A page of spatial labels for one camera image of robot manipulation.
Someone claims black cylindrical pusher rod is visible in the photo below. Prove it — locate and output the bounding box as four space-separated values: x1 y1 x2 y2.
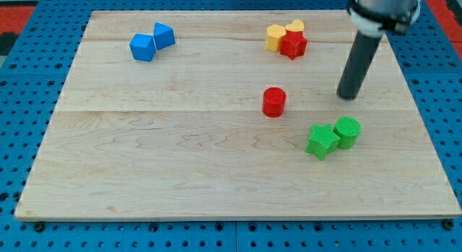
336 31 382 100

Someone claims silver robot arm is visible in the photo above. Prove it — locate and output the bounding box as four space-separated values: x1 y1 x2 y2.
336 0 421 100

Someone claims red star block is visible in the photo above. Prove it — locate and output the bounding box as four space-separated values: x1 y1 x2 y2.
280 30 308 60

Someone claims green star block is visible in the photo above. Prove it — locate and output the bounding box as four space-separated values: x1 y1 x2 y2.
305 124 341 160

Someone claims yellow heart block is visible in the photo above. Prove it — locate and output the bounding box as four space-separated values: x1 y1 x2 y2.
285 19 305 32

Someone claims green cylinder block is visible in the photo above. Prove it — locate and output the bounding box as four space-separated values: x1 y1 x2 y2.
334 116 362 149

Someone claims yellow hexagon block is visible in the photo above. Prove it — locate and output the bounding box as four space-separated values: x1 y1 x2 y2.
265 25 286 52

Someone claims red cylinder block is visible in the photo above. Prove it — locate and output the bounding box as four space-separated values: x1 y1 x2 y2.
262 87 287 118

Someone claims wooden board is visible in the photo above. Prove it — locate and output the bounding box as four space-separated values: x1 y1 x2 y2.
15 10 461 222

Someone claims blue cube block right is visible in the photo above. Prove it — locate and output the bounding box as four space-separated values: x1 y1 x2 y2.
153 22 175 50

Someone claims blue cube block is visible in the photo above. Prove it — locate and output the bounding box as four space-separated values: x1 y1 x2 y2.
153 22 175 50
129 33 157 62

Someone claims blue cube block left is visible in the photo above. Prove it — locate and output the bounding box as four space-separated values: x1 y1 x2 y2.
129 33 157 62

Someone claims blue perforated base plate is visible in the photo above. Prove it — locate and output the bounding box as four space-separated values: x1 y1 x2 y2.
1 0 461 251

